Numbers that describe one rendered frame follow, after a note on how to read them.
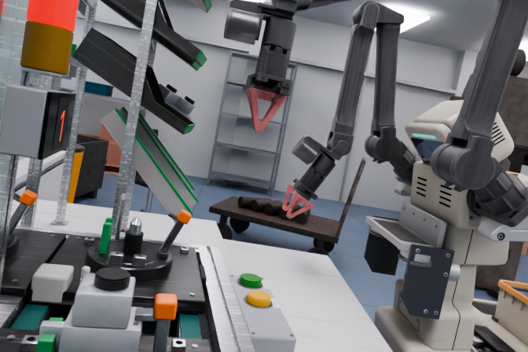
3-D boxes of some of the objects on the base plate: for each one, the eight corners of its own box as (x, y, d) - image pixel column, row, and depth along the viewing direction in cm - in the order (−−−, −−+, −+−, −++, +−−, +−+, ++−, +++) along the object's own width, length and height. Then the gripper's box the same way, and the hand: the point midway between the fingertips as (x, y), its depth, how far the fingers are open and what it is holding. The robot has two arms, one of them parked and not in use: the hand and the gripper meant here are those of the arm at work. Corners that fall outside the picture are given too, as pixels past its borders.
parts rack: (130, 229, 124) (175, -47, 118) (116, 280, 89) (179, -110, 82) (53, 220, 119) (96, -69, 112) (6, 271, 84) (64, -146, 77)
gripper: (302, 49, 73) (282, 137, 74) (286, 55, 83) (269, 132, 84) (264, 39, 72) (245, 129, 73) (252, 46, 81) (236, 125, 83)
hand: (258, 126), depth 78 cm, fingers closed
